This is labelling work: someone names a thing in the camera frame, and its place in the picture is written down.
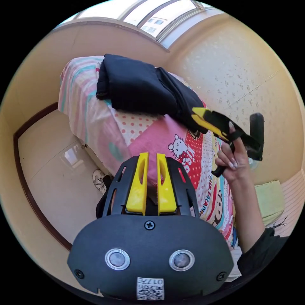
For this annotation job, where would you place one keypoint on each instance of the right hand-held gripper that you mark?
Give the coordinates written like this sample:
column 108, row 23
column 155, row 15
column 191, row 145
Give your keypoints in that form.
column 221, row 121

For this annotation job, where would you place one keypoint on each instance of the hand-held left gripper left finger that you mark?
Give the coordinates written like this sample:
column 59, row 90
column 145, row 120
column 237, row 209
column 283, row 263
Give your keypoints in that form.
column 137, row 195

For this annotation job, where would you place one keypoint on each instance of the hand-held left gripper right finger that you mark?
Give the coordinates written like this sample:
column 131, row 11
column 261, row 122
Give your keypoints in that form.
column 166, row 197

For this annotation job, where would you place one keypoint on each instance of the black pants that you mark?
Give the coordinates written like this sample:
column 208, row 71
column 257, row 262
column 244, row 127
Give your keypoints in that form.
column 140, row 85

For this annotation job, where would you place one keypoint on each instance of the person's right forearm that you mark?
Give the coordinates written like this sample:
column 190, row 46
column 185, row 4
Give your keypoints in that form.
column 247, row 209

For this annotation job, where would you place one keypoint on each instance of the person's right hand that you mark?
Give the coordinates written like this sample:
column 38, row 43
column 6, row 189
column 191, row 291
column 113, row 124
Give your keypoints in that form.
column 236, row 164

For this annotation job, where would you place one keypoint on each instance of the white shoe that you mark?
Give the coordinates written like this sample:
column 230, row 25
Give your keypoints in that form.
column 98, row 181

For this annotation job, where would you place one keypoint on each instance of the bed with printed pink quilt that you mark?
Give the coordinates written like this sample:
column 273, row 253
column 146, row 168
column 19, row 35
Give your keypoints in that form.
column 147, row 140

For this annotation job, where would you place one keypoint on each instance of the light green pillow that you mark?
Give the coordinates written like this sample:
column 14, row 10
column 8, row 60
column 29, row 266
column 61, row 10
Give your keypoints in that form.
column 269, row 202

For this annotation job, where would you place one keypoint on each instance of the window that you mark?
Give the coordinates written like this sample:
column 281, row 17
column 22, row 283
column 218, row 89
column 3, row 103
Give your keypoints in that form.
column 152, row 14

